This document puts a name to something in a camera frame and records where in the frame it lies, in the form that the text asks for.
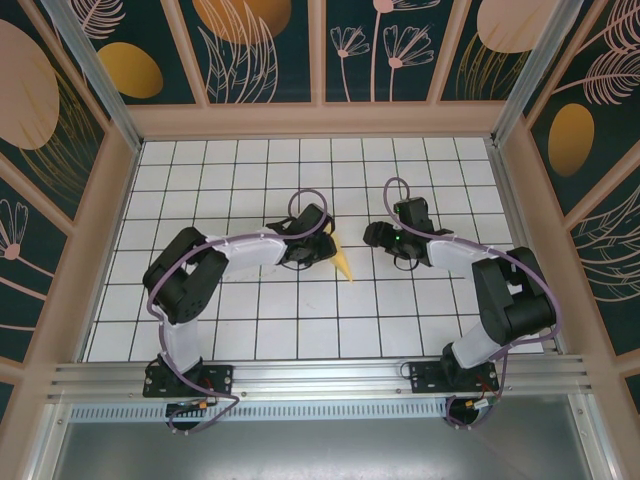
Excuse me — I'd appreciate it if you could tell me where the yellow cloth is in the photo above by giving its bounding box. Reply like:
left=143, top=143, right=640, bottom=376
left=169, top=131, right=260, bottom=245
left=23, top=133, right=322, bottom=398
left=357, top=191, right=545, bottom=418
left=324, top=222, right=355, bottom=285

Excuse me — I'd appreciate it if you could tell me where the grey metal sheet panel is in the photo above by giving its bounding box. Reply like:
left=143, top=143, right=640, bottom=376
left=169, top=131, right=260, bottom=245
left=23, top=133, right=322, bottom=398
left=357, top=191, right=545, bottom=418
left=52, top=418, right=596, bottom=480

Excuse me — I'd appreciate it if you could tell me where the small controller board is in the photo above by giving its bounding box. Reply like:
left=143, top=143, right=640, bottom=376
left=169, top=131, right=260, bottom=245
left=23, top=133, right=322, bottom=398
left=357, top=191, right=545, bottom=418
left=167, top=398, right=217, bottom=414
left=462, top=397, right=501, bottom=414

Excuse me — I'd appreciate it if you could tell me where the aluminium side rail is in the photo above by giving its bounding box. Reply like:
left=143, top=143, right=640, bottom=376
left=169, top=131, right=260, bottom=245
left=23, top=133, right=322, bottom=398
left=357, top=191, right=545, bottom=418
left=487, top=142, right=569, bottom=354

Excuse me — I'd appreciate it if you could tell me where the aluminium mounting rail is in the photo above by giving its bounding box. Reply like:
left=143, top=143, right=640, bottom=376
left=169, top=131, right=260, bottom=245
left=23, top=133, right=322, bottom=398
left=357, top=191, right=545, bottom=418
left=47, top=354, right=594, bottom=401

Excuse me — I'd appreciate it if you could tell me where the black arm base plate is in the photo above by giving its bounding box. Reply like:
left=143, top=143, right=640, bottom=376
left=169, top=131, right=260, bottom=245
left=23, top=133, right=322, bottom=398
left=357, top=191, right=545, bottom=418
left=143, top=363, right=235, bottom=399
left=408, top=360, right=499, bottom=395

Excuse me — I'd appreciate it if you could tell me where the slotted metal cable duct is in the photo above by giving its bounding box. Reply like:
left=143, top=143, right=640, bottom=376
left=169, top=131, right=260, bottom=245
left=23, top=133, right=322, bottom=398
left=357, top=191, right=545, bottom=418
left=69, top=397, right=451, bottom=421

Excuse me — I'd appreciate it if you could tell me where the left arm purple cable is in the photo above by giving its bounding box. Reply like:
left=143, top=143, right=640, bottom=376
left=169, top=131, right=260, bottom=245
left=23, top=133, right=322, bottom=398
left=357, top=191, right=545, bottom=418
left=147, top=188, right=335, bottom=436

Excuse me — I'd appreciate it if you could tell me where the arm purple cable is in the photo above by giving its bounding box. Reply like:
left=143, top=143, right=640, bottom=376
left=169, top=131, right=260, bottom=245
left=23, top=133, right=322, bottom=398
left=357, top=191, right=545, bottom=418
left=383, top=175, right=561, bottom=431
left=147, top=188, right=335, bottom=436

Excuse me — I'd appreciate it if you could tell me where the aluminium frame post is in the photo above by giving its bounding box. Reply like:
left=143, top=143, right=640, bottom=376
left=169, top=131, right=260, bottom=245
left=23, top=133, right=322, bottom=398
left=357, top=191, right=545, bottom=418
left=492, top=0, right=594, bottom=146
left=39, top=0, right=144, bottom=151
left=27, top=402, right=71, bottom=480
left=569, top=394, right=621, bottom=480

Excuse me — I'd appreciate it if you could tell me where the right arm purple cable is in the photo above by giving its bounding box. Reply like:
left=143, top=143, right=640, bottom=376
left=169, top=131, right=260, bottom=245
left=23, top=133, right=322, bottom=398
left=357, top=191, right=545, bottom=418
left=383, top=175, right=561, bottom=431

